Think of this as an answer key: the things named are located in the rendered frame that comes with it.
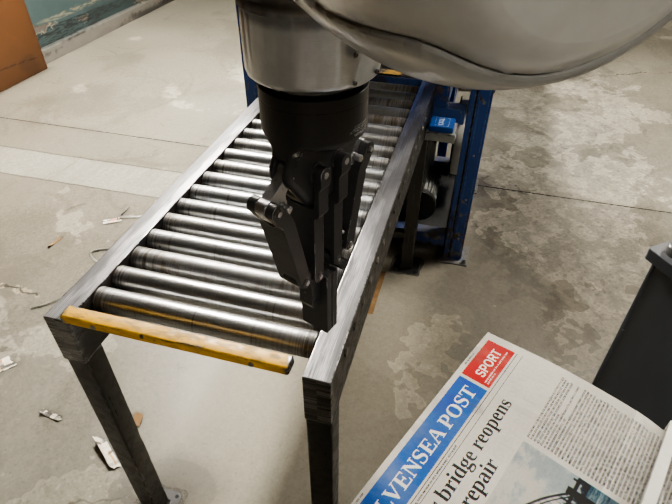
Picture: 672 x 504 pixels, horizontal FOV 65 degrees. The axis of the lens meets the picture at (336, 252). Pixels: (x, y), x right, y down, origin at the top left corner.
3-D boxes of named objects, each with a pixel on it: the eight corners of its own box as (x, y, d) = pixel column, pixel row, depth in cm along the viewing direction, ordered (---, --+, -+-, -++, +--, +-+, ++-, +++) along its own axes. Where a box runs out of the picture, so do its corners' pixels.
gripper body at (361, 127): (318, 111, 30) (321, 237, 36) (394, 68, 36) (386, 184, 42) (226, 82, 34) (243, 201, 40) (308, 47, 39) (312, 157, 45)
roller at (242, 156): (385, 193, 137) (386, 177, 133) (220, 168, 146) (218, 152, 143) (389, 183, 140) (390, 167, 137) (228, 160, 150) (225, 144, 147)
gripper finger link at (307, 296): (320, 259, 44) (297, 278, 42) (321, 302, 47) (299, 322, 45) (305, 252, 44) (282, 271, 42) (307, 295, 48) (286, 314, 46)
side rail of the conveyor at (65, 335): (85, 364, 102) (65, 321, 95) (62, 358, 103) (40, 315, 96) (303, 96, 202) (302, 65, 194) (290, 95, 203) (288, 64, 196)
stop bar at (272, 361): (288, 378, 85) (287, 370, 84) (60, 324, 94) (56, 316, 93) (294, 362, 87) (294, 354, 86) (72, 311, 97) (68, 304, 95)
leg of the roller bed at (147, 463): (161, 520, 145) (87, 364, 102) (142, 514, 147) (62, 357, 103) (171, 500, 150) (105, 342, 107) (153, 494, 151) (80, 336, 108)
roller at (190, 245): (352, 260, 107) (354, 270, 111) (147, 223, 116) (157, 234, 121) (346, 282, 105) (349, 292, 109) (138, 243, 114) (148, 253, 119)
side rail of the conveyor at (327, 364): (333, 426, 92) (333, 384, 84) (304, 419, 93) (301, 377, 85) (434, 112, 191) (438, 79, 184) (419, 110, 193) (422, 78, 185)
